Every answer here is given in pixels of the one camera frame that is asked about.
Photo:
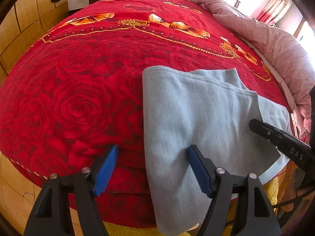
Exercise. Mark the grey fleece pants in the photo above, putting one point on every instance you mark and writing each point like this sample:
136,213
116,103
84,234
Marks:
212,110

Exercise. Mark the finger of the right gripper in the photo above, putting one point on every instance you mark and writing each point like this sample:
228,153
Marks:
299,152

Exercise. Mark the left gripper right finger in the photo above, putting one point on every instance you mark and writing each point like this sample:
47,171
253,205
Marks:
254,214

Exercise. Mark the red floral bed blanket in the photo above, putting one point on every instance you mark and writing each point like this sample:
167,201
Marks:
78,89

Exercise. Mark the pink checked quilt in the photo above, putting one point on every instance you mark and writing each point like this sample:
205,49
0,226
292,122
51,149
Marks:
283,55

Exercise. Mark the red and white curtain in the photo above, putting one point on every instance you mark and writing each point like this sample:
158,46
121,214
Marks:
274,11

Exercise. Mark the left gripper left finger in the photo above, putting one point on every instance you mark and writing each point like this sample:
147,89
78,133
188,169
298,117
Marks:
50,214

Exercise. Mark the wooden wardrobe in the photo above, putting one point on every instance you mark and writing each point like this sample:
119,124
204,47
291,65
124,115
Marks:
25,22

